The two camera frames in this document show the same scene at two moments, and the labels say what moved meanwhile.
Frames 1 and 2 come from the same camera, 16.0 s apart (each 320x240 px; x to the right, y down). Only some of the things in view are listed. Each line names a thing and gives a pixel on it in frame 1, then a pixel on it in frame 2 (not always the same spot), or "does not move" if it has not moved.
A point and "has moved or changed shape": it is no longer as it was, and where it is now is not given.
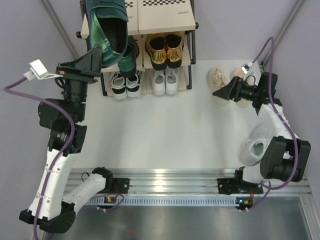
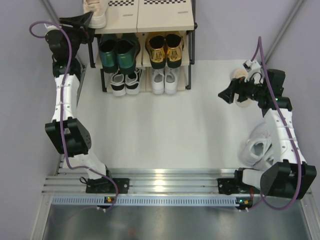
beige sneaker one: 238,72 does not move
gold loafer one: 174,44 does not move
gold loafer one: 156,46 does not move
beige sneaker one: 218,78 -> 99,7
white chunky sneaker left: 256,144 does not move
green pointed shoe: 108,23 has moved or changed shape
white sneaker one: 172,81 does not move
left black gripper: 86,68 -> 80,28
